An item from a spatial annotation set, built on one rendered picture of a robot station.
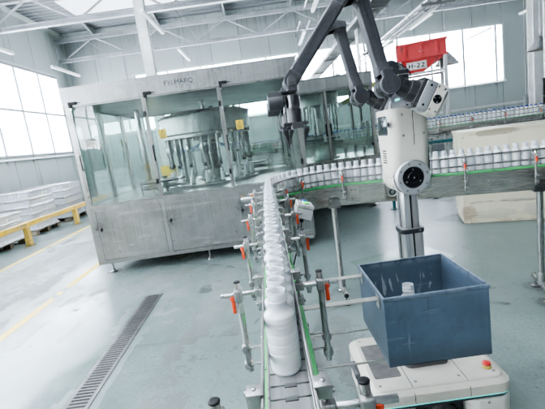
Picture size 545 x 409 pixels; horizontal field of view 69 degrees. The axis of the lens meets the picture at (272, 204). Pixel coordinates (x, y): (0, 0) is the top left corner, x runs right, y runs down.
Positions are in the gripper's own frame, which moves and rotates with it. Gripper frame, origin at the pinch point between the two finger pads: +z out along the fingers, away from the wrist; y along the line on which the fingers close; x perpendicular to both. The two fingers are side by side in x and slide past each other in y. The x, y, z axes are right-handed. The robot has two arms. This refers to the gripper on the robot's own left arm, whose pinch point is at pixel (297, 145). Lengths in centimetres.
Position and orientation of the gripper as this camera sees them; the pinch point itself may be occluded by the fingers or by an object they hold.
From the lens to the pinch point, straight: 159.5
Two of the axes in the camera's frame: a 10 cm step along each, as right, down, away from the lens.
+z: 1.2, 9.8, 1.7
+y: 9.9, -1.2, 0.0
